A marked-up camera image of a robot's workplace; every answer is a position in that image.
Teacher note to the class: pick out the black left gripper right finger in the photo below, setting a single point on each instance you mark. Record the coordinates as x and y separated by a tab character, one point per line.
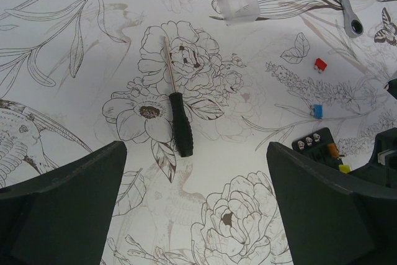
331	217

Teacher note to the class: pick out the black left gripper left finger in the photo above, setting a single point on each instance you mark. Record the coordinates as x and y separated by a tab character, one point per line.
63	217

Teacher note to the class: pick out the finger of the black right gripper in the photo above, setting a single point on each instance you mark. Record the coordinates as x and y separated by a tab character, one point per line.
381	167
391	85

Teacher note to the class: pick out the yellow blade fuse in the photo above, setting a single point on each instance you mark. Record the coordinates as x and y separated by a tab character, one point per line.
344	168

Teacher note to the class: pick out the orange blade fuse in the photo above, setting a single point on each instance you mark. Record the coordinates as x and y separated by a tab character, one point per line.
333	151

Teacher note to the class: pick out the black fuse box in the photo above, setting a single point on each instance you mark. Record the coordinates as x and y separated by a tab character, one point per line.
314	146

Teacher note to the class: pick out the red blade fuse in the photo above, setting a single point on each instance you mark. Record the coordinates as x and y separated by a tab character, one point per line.
320	65

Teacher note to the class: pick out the blue blade fuse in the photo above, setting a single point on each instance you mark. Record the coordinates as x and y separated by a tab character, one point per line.
317	111

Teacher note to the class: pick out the clear plastic fuse cover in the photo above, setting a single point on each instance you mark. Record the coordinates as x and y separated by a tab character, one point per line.
238	11

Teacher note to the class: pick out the silver ratchet wrench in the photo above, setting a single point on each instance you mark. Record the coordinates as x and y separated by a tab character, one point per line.
352	24

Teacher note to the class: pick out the black handled screwdriver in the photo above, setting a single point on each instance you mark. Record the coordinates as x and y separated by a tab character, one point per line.
180	124

